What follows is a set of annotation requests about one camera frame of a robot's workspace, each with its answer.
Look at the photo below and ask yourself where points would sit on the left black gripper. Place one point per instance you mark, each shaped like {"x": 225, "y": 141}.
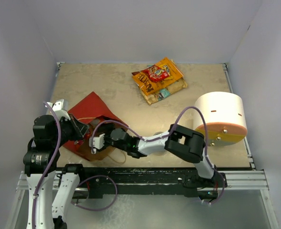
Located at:
{"x": 81, "y": 127}

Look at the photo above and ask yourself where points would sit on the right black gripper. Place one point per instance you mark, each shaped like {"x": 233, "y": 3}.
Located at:
{"x": 105, "y": 143}

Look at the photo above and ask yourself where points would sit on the red brown paper bag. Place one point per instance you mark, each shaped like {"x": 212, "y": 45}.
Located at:
{"x": 91, "y": 110}

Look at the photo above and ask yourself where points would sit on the yellow kettle chips bag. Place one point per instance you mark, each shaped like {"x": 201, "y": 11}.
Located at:
{"x": 165, "y": 92}

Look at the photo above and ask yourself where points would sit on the orange snack packet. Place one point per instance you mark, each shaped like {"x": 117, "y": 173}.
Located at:
{"x": 149, "y": 87}

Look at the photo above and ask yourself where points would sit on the red rice cracker packet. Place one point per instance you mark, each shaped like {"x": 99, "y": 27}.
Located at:
{"x": 154, "y": 73}

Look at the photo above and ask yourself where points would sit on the yellow candy packet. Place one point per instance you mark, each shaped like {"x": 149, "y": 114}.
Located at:
{"x": 166, "y": 75}

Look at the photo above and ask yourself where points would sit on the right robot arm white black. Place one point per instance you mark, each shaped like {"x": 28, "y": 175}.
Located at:
{"x": 184, "y": 143}

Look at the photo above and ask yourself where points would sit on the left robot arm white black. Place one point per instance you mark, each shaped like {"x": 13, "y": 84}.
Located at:
{"x": 46, "y": 210}

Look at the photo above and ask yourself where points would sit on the large white paper roll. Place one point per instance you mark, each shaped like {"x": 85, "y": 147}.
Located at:
{"x": 223, "y": 113}

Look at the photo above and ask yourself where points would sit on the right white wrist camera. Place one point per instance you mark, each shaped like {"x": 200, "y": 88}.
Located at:
{"x": 96, "y": 143}

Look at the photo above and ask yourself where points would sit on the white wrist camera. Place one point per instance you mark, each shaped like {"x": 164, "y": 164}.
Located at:
{"x": 60, "y": 108}
{"x": 96, "y": 143}

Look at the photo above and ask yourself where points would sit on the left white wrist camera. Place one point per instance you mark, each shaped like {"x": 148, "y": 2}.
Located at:
{"x": 60, "y": 108}

